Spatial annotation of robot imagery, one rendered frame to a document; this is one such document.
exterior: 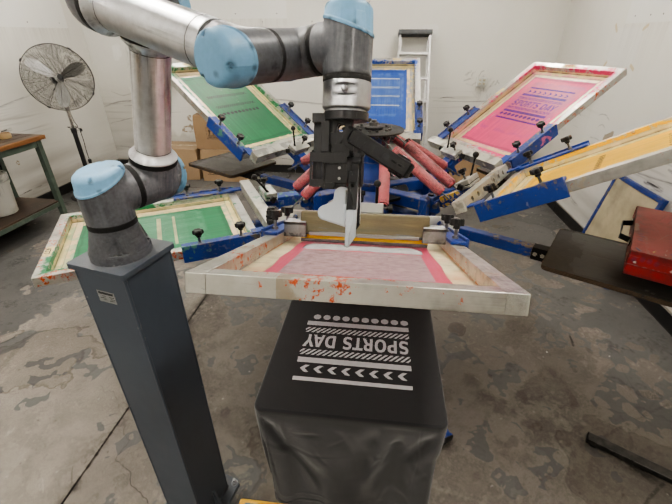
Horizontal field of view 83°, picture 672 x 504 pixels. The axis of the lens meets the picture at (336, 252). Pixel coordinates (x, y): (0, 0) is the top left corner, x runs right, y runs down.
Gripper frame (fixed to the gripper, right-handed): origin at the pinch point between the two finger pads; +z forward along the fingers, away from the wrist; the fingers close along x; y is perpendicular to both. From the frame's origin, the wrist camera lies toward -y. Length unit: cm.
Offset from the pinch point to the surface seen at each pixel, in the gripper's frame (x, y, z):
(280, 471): -21, 18, 67
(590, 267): -85, -83, 22
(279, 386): -19.8, 18.2, 41.5
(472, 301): 1.6, -19.8, 9.2
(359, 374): -25.6, -1.1, 39.9
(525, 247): -105, -67, 20
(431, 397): -20.8, -18.7, 41.5
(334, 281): 1.5, 3.0, 7.2
